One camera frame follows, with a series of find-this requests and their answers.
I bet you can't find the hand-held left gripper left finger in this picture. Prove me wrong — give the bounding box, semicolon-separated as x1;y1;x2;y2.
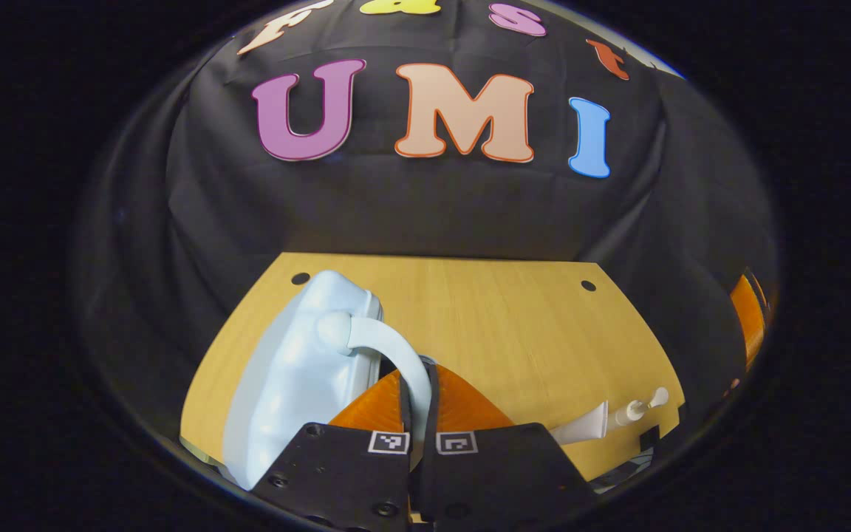
248;367;415;532

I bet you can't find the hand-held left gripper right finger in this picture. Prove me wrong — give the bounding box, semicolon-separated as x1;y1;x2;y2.
420;358;600;532

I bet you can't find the white squeeze tube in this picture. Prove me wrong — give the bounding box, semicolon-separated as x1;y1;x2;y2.
550;401;609;446

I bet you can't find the black backdrop cloth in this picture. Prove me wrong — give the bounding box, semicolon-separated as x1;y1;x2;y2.
75;0;779;474

